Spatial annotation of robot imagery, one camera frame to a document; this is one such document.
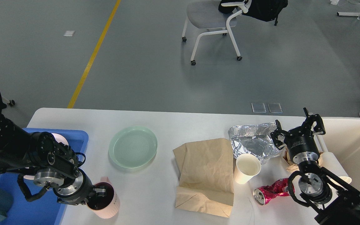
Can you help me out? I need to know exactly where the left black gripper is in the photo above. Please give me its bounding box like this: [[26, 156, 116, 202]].
[[54, 169, 106, 205]]

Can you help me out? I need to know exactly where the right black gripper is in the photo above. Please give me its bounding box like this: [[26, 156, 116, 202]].
[[270, 108, 326, 165]]

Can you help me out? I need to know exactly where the pink ribbed mug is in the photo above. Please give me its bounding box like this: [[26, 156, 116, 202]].
[[86, 176, 120, 219]]

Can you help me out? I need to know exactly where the green plate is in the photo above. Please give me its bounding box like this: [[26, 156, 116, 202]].
[[108, 126, 158, 169]]

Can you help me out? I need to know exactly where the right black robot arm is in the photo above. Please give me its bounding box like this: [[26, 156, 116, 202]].
[[270, 108, 360, 225]]

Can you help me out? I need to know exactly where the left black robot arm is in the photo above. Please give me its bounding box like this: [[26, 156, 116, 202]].
[[0, 93, 108, 205]]

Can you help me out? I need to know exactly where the crumpled brown napkin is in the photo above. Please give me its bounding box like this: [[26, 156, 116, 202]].
[[282, 150, 324, 173]]

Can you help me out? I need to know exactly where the crumpled aluminium foil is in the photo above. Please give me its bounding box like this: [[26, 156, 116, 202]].
[[227, 122, 283, 165]]

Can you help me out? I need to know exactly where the white plastic bin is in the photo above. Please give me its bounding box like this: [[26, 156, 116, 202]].
[[323, 117, 360, 191]]

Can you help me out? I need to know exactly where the blue plastic tray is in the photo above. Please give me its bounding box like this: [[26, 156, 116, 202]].
[[0, 128, 89, 225]]

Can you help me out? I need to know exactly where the white paper cup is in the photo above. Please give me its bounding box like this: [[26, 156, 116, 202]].
[[234, 153, 261, 185]]

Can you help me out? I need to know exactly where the pink plate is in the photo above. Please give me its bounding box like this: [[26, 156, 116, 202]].
[[24, 133, 69, 180]]

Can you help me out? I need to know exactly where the crushed red can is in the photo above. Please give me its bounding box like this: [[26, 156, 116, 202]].
[[252, 178, 290, 206]]

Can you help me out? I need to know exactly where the brown paper bag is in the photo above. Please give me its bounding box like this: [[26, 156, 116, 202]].
[[173, 138, 234, 218]]

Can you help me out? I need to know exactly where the black backpack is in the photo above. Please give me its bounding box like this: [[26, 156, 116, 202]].
[[218, 0, 288, 26]]

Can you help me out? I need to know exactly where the white side table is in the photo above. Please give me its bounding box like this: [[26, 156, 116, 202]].
[[1, 96, 16, 107]]

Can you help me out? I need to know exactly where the grey white office chair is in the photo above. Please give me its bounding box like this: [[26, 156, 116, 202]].
[[181, 0, 252, 66]]

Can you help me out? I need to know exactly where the white desk frame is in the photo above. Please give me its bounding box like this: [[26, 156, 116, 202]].
[[330, 0, 360, 20]]

